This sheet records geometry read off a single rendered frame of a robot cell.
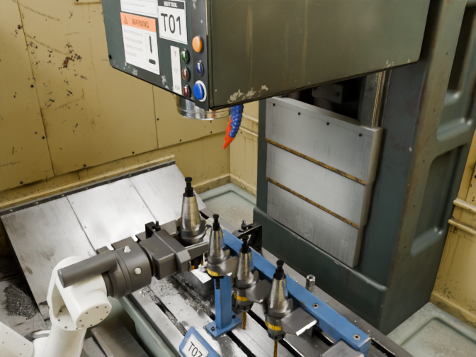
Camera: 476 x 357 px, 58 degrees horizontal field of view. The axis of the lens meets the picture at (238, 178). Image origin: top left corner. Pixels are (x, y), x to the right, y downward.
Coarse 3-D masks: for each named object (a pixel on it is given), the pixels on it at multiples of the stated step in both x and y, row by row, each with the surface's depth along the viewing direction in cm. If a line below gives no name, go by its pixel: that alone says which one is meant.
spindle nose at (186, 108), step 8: (176, 96) 110; (176, 104) 111; (184, 104) 108; (192, 104) 106; (184, 112) 109; (192, 112) 107; (200, 112) 107; (208, 112) 107; (216, 112) 107; (224, 112) 109
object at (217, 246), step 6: (210, 234) 102; (216, 234) 101; (222, 234) 103; (210, 240) 102; (216, 240) 101; (222, 240) 102; (210, 246) 103; (216, 246) 102; (222, 246) 103; (210, 252) 103; (216, 252) 102; (222, 252) 103
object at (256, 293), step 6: (264, 282) 96; (270, 282) 96; (246, 288) 95; (252, 288) 94; (258, 288) 94; (264, 288) 94; (246, 294) 93; (252, 294) 93; (258, 294) 93; (264, 294) 93; (252, 300) 91; (258, 300) 91
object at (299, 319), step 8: (296, 312) 88; (304, 312) 88; (280, 320) 86; (288, 320) 86; (296, 320) 86; (304, 320) 86; (312, 320) 86; (288, 328) 84; (296, 328) 84; (304, 328) 84
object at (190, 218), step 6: (186, 198) 85; (192, 198) 85; (186, 204) 85; (192, 204) 85; (186, 210) 86; (192, 210) 86; (198, 210) 87; (186, 216) 86; (192, 216) 86; (198, 216) 87; (180, 222) 88; (186, 222) 87; (192, 222) 87; (198, 222) 87; (186, 228) 87; (192, 228) 87
